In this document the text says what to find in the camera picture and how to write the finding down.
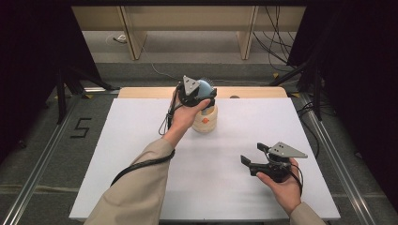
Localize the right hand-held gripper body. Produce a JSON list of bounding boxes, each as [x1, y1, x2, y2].
[[248, 142, 309, 184]]

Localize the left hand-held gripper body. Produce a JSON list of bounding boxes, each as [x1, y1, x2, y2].
[[176, 74, 206, 108]]

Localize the light blue hairbrush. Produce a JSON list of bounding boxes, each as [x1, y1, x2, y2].
[[196, 77, 218, 115]]

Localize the cream ribbed cup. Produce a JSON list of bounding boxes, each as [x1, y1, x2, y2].
[[191, 104, 219, 134]]

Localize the person's left hand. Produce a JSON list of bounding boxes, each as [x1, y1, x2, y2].
[[163, 96, 212, 142]]

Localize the person's right hand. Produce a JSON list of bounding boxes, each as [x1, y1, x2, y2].
[[256, 157, 304, 218]]

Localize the white board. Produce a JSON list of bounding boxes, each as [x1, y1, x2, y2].
[[69, 97, 342, 221]]

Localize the wooden table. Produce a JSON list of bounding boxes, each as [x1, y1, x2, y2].
[[117, 86, 289, 99]]

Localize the black metal stand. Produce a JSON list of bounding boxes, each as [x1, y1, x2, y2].
[[55, 64, 120, 126], [268, 59, 324, 122]]

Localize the beige wooden bench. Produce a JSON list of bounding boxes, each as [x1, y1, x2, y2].
[[70, 5, 307, 61]]

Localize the dark curtain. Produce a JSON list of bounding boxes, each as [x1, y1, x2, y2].
[[0, 0, 102, 163], [285, 0, 398, 217]]

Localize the black floor cable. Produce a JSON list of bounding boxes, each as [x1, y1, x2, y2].
[[296, 101, 321, 159]]

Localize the right hand-held gripper cable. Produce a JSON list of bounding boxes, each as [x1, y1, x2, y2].
[[264, 149, 304, 197]]

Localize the hand-held gripper cable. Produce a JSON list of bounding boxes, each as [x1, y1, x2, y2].
[[110, 82, 186, 188], [264, 149, 304, 197]]

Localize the aluminium floor rail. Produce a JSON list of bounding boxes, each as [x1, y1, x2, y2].
[[298, 93, 378, 225], [1, 90, 84, 225]]

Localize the hanging black cables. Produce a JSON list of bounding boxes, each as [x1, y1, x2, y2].
[[253, 5, 299, 73]]

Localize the left hand-held gripper cable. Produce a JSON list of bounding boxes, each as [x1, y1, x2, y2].
[[110, 82, 186, 188]]

